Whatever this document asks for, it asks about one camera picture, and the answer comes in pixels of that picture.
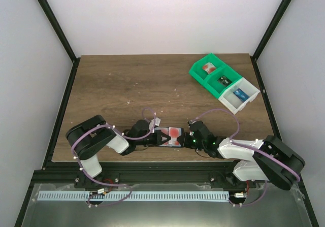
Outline black leather card holder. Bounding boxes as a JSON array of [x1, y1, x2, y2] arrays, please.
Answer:
[[154, 127, 184, 148]]

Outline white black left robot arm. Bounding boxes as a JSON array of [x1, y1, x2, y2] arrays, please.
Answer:
[[66, 115, 171, 178]]

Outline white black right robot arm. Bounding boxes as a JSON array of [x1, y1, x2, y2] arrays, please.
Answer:
[[177, 121, 305, 190]]

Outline blue card in bin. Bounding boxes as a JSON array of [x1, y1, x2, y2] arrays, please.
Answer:
[[233, 88, 249, 102]]

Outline dark green card in bin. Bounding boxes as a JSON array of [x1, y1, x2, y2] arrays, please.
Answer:
[[218, 76, 232, 86]]

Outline red white card in bin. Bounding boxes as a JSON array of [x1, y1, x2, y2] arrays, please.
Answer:
[[202, 62, 216, 74]]

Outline white plastic bin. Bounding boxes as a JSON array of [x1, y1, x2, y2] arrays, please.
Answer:
[[218, 77, 260, 114]]

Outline green plastic bin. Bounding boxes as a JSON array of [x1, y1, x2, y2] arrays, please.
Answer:
[[188, 53, 226, 85], [203, 65, 242, 99]]

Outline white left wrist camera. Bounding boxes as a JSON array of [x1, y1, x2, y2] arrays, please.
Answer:
[[149, 117, 161, 133]]

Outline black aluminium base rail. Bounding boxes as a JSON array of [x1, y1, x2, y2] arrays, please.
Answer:
[[32, 161, 303, 189]]

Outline white slotted cable duct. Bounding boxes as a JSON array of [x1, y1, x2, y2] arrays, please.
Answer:
[[37, 190, 230, 202]]

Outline black frame post left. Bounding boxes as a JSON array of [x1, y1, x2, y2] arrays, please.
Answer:
[[27, 0, 78, 63]]

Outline black frame post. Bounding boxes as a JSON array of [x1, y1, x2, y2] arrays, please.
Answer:
[[27, 0, 78, 63], [252, 0, 302, 60]]

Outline black frame post right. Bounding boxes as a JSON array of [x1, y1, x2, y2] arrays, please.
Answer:
[[252, 0, 302, 60]]

